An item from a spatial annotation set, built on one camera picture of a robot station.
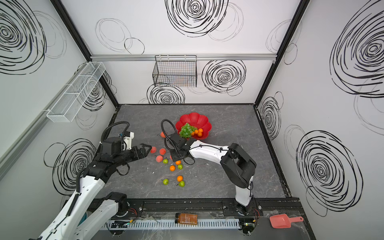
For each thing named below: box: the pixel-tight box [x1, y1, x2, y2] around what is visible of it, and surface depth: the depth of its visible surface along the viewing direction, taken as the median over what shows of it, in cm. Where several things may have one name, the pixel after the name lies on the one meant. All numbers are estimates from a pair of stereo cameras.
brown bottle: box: [174, 212, 198, 225], surface depth 69 cm
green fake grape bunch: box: [179, 122, 198, 139], surface depth 101 cm
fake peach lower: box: [155, 155, 163, 163], surface depth 90 cm
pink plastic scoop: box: [269, 213, 304, 229], surface depth 71 cm
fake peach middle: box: [159, 148, 167, 155], surface depth 93 cm
